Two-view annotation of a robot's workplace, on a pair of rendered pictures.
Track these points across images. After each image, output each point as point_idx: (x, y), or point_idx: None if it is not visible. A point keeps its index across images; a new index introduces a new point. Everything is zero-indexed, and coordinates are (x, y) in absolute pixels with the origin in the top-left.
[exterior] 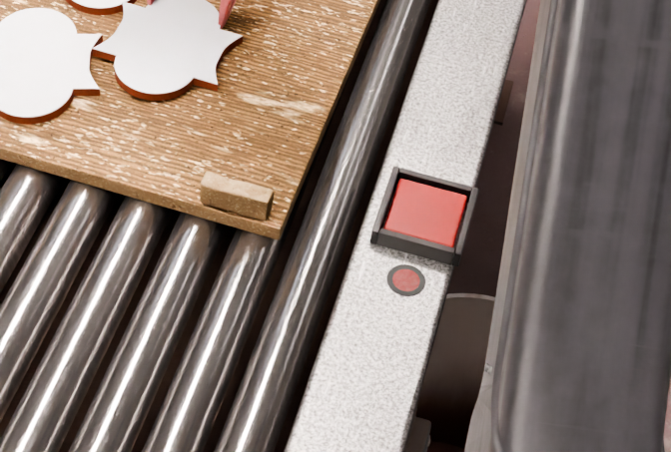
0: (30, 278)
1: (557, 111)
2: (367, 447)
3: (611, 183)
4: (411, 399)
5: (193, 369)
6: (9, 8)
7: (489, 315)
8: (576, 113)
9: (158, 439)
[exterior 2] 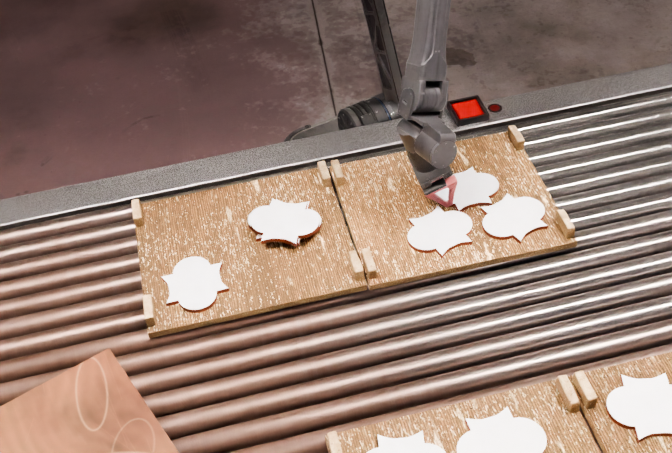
0: (589, 177)
1: None
2: (558, 92)
3: None
4: (534, 91)
5: (576, 130)
6: (492, 245)
7: None
8: None
9: (604, 126)
